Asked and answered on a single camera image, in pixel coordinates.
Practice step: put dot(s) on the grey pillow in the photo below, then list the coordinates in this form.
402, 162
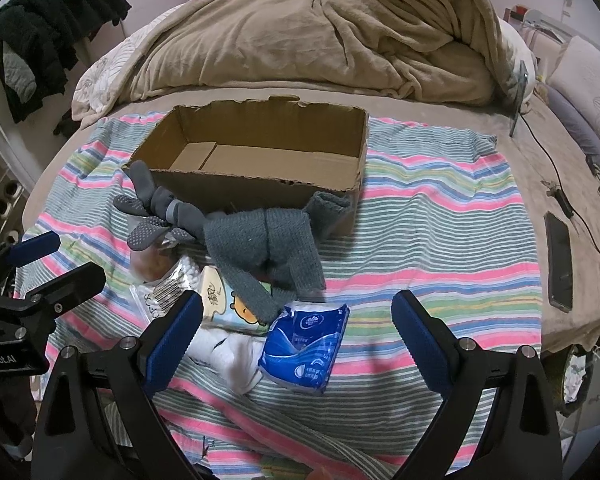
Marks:
575, 120

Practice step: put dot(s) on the bed with taupe sheet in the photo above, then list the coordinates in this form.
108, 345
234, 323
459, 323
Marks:
525, 185

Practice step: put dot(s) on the striped blanket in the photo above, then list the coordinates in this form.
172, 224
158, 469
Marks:
430, 230

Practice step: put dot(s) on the black phone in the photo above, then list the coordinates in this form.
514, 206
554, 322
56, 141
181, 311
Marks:
559, 260

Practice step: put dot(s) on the blue tissue pack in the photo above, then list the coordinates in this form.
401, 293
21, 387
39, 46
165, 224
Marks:
305, 345

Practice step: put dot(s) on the white floral quilt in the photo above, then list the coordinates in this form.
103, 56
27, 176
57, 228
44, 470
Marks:
105, 75

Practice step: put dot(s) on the cotton swab bag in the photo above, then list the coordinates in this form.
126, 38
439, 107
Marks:
182, 275

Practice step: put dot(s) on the grey knit cloth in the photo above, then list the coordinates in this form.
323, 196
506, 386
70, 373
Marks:
260, 240

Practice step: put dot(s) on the white sock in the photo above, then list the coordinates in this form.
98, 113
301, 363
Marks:
242, 370
205, 347

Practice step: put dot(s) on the yellow green tissue pack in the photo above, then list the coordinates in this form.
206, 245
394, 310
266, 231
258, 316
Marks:
230, 310

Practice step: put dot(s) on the white embroidered cushion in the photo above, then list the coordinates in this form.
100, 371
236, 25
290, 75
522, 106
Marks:
590, 85

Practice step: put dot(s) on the white pillow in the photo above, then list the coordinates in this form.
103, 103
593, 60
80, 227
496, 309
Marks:
517, 50

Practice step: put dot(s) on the bread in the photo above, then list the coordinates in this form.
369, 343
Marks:
150, 262

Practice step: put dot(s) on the tablet on stand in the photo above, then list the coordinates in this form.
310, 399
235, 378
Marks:
519, 95

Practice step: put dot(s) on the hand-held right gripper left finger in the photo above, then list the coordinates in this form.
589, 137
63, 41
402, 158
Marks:
175, 340

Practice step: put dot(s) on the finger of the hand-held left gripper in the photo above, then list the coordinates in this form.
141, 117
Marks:
72, 282
35, 249

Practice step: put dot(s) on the brown cardboard box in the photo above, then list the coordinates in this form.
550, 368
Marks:
260, 160

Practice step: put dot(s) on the grey grip socks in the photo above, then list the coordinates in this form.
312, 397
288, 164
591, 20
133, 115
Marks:
180, 220

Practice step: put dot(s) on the beige comforter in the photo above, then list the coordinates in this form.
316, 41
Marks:
305, 35

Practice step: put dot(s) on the black hanging clothes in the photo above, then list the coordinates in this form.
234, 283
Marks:
40, 20

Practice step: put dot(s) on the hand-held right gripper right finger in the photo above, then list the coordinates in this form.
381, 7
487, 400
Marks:
420, 340

